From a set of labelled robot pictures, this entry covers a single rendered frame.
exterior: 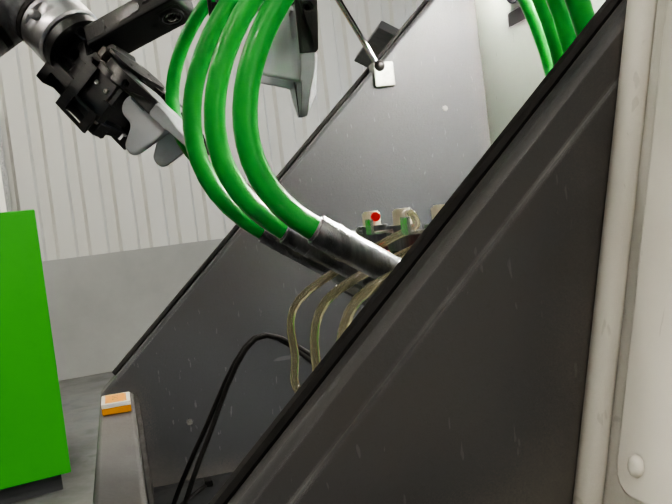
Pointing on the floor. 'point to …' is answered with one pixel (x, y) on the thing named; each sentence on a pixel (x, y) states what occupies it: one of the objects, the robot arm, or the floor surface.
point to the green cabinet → (27, 369)
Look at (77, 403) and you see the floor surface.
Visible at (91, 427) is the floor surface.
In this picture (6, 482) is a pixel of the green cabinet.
